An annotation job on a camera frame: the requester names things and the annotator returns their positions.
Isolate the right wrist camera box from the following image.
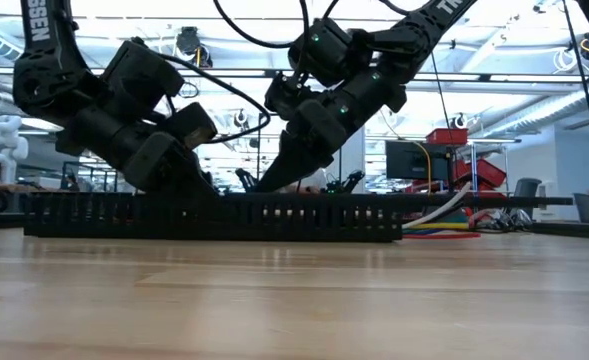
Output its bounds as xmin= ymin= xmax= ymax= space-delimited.
xmin=265 ymin=72 xmax=316 ymax=121

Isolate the white humanoid robot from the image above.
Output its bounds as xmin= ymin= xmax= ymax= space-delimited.
xmin=0 ymin=114 xmax=30 ymax=185

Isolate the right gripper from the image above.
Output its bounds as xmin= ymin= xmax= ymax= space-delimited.
xmin=253 ymin=99 xmax=348 ymax=194

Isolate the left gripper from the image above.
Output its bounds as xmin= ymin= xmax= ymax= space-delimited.
xmin=122 ymin=130 xmax=220 ymax=196

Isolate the black left camera cable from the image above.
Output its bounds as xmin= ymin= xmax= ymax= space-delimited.
xmin=138 ymin=49 xmax=273 ymax=146

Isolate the white wall box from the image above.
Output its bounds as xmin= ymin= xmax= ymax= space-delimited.
xmin=537 ymin=179 xmax=556 ymax=215

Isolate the black monitor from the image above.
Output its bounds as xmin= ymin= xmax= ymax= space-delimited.
xmin=384 ymin=139 xmax=451 ymax=183

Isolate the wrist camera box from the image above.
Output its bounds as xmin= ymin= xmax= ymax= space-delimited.
xmin=265 ymin=72 xmax=316 ymax=121
xmin=166 ymin=102 xmax=219 ymax=151

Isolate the black camera cable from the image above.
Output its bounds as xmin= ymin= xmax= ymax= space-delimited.
xmin=212 ymin=0 xmax=343 ymax=51
xmin=138 ymin=49 xmax=273 ymax=146

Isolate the black frame robot cell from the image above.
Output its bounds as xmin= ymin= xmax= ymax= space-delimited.
xmin=61 ymin=159 xmax=143 ymax=195

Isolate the white cable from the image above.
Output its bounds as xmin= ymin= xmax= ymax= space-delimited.
xmin=402 ymin=182 xmax=474 ymax=231

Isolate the thin black hanging cable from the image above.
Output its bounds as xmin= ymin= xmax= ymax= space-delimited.
xmin=430 ymin=52 xmax=451 ymax=130

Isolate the yellow hanging cable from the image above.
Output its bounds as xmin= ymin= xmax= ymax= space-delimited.
xmin=412 ymin=141 xmax=433 ymax=184

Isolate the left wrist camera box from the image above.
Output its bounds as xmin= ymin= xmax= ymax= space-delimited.
xmin=166 ymin=102 xmax=219 ymax=151

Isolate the shelf rack with blue post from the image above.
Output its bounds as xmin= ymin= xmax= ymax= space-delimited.
xmin=443 ymin=137 xmax=524 ymax=199

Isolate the yellow cable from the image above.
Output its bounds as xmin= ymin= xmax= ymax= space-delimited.
xmin=412 ymin=141 xmax=433 ymax=184
xmin=408 ymin=222 xmax=470 ymax=232

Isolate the black slotted cable duct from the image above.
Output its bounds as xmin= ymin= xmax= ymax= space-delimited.
xmin=22 ymin=191 xmax=406 ymax=244

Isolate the black duct cover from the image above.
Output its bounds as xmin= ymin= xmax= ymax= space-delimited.
xmin=213 ymin=192 xmax=574 ymax=208

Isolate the steel workbench on casters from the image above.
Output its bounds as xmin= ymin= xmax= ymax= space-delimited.
xmin=0 ymin=182 xmax=71 ymax=214

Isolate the grey office chair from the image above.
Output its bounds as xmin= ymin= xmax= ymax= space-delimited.
xmin=483 ymin=177 xmax=544 ymax=231

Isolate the black right camera cable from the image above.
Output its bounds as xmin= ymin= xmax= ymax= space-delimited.
xmin=212 ymin=0 xmax=343 ymax=51

